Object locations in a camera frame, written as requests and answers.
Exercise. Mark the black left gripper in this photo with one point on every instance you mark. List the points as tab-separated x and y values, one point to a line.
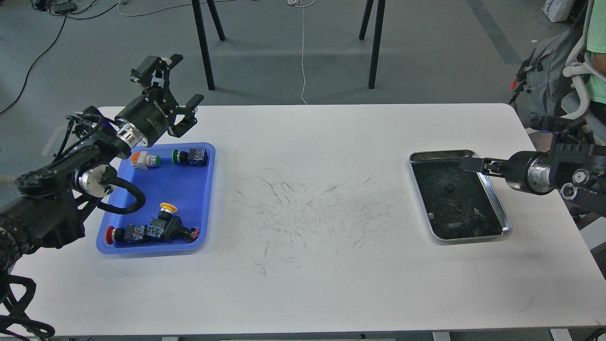
147	117

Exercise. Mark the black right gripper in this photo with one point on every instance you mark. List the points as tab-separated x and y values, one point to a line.
525	171

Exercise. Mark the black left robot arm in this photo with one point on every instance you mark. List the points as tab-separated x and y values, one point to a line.
54	201

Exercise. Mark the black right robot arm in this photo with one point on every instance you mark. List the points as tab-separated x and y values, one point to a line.
574	166

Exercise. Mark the metal tray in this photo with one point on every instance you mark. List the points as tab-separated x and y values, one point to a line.
484	218

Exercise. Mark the orange white push button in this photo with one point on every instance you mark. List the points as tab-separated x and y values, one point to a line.
142	160

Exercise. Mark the blue plastic tray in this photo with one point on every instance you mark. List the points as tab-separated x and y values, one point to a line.
185	186

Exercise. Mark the black left table leg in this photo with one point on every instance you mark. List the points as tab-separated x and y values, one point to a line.
201	35

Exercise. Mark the black table leg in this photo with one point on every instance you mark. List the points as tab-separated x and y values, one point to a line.
201	35
377	35

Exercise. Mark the grey backpack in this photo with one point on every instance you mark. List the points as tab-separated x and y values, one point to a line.
539	86

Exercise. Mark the black right table leg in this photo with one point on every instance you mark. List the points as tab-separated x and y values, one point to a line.
377	35

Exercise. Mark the white cardboard box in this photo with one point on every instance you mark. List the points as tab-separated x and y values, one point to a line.
557	10

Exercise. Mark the person in green shirt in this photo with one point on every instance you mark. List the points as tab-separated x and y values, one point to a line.
596	44

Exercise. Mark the green push button switch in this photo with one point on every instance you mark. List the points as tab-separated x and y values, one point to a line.
196	157

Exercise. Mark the yellow push button switch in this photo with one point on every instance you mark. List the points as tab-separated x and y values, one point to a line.
168	226

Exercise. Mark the red push button switch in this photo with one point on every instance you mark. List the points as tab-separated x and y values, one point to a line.
132	234

